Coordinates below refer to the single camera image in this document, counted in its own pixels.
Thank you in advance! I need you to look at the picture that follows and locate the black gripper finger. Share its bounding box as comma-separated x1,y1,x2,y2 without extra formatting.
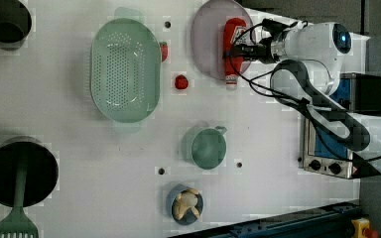
222,45,244,59

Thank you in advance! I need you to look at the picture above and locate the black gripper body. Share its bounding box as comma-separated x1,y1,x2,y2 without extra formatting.
242,38,276,64

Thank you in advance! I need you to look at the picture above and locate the red plush ketchup bottle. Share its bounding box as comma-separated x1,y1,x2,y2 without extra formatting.
223,18,246,90

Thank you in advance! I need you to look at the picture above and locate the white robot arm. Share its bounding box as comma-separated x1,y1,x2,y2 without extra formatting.
223,18,381,174

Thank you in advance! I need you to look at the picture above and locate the grey round plate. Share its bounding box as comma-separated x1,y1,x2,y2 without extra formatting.
190,0,253,80

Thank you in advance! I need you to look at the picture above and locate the red strawberry toy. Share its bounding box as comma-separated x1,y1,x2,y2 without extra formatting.
175,74,189,90

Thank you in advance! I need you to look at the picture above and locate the red pepper toy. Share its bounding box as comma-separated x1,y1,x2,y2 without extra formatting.
160,42,169,61

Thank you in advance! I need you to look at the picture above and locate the green oval colander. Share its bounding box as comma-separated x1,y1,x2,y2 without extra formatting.
90,7,162,133

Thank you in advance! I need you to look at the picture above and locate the silver toaster oven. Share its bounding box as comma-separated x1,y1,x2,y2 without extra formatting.
299,72,381,179

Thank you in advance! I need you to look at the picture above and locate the blue bowl with garlic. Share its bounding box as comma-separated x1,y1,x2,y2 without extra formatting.
166,184,203,225

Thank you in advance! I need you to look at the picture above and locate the yellow red emergency button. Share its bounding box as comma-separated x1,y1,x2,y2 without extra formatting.
351,218,379,238

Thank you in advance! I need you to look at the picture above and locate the black cylindrical container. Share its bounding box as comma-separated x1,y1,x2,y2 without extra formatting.
0,0,33,51

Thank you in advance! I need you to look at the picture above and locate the black pot with spatula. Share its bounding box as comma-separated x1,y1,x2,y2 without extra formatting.
0,136,59,207

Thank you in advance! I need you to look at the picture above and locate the green slotted spatula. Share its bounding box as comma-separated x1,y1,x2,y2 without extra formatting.
0,156,39,238

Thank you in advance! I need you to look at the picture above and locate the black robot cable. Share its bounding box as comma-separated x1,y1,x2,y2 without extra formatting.
226,20,381,164

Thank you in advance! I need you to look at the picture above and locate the blue metal table frame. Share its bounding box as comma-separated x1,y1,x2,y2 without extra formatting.
170,202,362,238

